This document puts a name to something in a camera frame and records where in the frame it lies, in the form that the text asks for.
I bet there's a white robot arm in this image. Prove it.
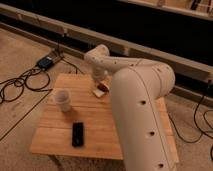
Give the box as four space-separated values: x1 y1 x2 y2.
84 44 176 171

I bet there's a white sponge block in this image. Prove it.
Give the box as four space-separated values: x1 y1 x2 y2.
92 89 105 98

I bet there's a wooden table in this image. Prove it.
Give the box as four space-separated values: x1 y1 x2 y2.
30 74 178 164

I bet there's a blue power adapter box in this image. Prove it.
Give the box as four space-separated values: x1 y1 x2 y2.
36 56 54 70

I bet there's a black remote control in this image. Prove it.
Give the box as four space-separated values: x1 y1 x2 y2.
72 122 84 147

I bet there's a black cable at right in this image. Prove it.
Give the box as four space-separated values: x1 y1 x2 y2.
168 79 213 161

